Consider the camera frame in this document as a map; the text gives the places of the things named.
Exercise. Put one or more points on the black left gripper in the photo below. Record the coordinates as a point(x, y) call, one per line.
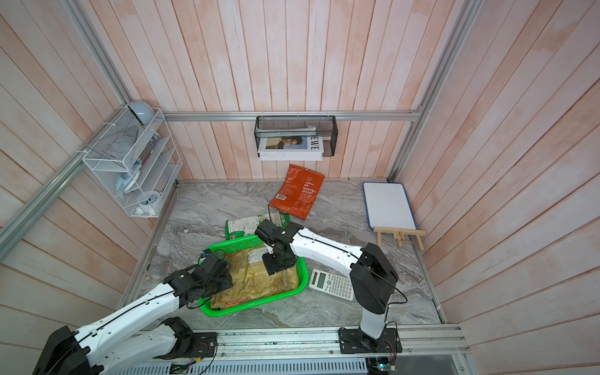
point(226, 281)

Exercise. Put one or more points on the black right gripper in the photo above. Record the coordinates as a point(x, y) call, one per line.
point(270, 266)

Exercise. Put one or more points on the brown paper chips bag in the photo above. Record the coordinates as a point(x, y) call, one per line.
point(251, 281)

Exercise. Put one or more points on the light green Chuba chips bag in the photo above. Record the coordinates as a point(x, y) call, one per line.
point(247, 226)

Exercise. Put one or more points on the red cassava chips bag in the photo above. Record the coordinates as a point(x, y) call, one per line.
point(299, 192)

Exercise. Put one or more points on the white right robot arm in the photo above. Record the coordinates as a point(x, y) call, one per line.
point(372, 276)

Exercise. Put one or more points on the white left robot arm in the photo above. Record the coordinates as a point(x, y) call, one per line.
point(142, 330)

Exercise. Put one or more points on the green plastic basket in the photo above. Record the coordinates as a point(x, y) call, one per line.
point(243, 243)

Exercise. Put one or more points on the white calculator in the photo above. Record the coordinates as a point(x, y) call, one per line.
point(331, 284)

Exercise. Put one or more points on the small white alarm clock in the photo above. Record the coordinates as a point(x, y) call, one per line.
point(147, 203)

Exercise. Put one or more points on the white magazine book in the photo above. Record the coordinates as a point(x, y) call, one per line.
point(293, 144)

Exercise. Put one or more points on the white blue flat dish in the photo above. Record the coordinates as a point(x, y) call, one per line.
point(127, 182)

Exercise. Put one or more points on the blue framed whiteboard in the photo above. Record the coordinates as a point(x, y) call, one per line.
point(388, 206)

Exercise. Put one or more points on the small wooden easel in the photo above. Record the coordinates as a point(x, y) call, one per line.
point(399, 234)

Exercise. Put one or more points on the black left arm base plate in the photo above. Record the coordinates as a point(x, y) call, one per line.
point(193, 345)

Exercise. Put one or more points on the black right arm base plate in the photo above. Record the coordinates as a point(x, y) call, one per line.
point(354, 341)

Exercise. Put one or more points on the white wire wall shelf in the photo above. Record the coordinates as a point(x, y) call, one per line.
point(126, 145)

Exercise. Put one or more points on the black mesh wall basket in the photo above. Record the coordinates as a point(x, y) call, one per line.
point(326, 126)

